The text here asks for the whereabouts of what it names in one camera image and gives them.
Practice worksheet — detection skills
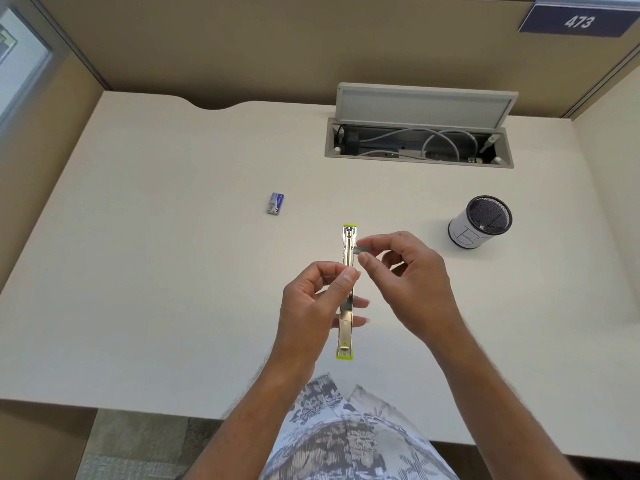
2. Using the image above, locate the person's right hand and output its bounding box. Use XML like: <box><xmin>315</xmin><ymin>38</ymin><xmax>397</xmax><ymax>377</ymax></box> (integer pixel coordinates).
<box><xmin>356</xmin><ymin>230</ymin><xmax>467</xmax><ymax>347</ymax></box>

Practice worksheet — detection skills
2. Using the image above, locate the person's left hand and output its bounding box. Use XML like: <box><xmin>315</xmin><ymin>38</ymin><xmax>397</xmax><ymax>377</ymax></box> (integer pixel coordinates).
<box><xmin>272</xmin><ymin>261</ymin><xmax>371</xmax><ymax>383</ymax></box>

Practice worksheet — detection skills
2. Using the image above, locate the green and silver stapler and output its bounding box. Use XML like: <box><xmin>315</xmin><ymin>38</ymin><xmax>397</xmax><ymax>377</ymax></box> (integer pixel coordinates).
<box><xmin>335</xmin><ymin>224</ymin><xmax>359</xmax><ymax>361</ymax></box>

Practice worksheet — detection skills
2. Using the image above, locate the person's left forearm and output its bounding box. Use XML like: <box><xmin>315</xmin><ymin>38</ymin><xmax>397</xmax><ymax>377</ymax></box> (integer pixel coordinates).
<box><xmin>182</xmin><ymin>352</ymin><xmax>319</xmax><ymax>480</ymax></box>

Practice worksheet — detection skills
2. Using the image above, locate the person's right forearm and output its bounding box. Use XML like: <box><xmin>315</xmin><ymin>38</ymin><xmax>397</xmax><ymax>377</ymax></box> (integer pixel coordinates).
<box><xmin>427</xmin><ymin>317</ymin><xmax>583</xmax><ymax>480</ymax></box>

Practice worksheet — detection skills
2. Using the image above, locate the white black mesh pen holder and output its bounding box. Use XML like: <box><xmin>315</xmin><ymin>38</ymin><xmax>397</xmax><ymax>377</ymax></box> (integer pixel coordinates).
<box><xmin>447</xmin><ymin>195</ymin><xmax>514</xmax><ymax>251</ymax></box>

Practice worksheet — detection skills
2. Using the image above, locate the grey white patterned shirt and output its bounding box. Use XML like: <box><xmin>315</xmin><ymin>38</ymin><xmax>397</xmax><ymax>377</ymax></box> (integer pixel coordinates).
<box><xmin>259</xmin><ymin>373</ymin><xmax>461</xmax><ymax>480</ymax></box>

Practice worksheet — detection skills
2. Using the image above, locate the cream cubicle partition panel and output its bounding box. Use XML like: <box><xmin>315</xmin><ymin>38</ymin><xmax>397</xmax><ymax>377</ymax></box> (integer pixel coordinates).
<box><xmin>571</xmin><ymin>64</ymin><xmax>640</xmax><ymax>321</ymax></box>

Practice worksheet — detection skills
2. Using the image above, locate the beige partition with glass window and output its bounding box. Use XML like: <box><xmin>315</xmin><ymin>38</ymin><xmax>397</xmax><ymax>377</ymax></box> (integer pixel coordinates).
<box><xmin>0</xmin><ymin>0</ymin><xmax>109</xmax><ymax>295</ymax></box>

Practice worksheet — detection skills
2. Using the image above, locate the dark blue number sign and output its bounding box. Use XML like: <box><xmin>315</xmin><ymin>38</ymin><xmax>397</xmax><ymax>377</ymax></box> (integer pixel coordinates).
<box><xmin>517</xmin><ymin>3</ymin><xmax>640</xmax><ymax>39</ymax></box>

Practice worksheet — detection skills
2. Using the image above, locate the grey desk cable tray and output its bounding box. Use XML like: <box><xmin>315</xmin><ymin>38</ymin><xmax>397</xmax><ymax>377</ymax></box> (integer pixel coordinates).
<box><xmin>324</xmin><ymin>117</ymin><xmax>515</xmax><ymax>169</ymax></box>

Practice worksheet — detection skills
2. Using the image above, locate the white looped cable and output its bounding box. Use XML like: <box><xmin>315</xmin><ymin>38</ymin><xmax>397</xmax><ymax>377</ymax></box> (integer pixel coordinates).
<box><xmin>359</xmin><ymin>127</ymin><xmax>480</xmax><ymax>163</ymax></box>

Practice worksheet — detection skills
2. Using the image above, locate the grey cable box lid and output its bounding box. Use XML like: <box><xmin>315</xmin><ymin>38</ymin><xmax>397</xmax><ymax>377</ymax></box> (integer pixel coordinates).
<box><xmin>335</xmin><ymin>82</ymin><xmax>519</xmax><ymax>131</ymax></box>

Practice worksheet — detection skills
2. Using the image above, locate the beige partition with metal rail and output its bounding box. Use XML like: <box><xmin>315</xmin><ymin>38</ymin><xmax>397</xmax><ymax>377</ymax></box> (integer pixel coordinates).
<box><xmin>29</xmin><ymin>0</ymin><xmax>640</xmax><ymax>118</ymax></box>

